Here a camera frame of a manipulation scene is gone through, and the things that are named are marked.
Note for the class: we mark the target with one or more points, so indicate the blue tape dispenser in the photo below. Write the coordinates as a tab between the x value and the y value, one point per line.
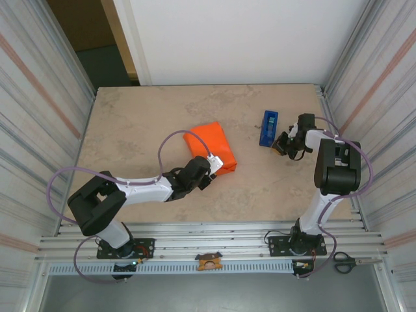
268	133

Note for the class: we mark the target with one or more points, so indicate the orange cloth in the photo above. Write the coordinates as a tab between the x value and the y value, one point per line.
211	143

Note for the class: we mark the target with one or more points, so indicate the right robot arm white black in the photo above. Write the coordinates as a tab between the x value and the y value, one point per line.
313	138

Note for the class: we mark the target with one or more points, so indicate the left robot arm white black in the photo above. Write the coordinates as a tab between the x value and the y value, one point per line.
146	193

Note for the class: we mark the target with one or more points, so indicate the brown toy figure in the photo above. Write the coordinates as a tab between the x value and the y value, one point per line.
208	261

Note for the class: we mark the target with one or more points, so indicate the grey metal sheet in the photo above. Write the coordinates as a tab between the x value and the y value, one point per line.
211	292

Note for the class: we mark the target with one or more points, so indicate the black controller board green light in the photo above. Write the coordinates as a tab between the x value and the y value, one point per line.
125	267

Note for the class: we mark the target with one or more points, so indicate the black controller board yellow plug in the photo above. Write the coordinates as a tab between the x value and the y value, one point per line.
300	266

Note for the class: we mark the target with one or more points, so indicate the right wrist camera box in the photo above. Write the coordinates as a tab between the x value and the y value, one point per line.
294	130

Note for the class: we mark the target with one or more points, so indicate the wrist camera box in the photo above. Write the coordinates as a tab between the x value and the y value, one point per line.
216	162
294	130

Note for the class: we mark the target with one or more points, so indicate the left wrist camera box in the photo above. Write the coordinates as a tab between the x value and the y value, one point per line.
216	162

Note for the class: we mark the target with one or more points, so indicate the aluminium extrusion frame rails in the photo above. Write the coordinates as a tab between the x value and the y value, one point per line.
211	240

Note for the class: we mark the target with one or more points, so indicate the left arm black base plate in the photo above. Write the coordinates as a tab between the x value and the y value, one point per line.
144	247

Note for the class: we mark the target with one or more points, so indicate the corrugated translucent enclosure panel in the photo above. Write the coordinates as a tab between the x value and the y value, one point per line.
383	130
32	130

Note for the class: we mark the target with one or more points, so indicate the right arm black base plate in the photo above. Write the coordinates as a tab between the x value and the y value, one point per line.
279	245

